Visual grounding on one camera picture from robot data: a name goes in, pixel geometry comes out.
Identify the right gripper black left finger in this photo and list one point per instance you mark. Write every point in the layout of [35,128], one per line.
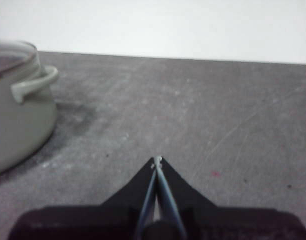
[138,190]

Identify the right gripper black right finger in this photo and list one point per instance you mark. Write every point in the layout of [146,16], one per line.
[178,190]

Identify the glass lid with green knob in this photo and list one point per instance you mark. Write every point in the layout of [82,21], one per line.
[8,58]

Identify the sage green electric cooking pot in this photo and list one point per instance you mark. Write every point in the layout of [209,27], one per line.
[20,120]

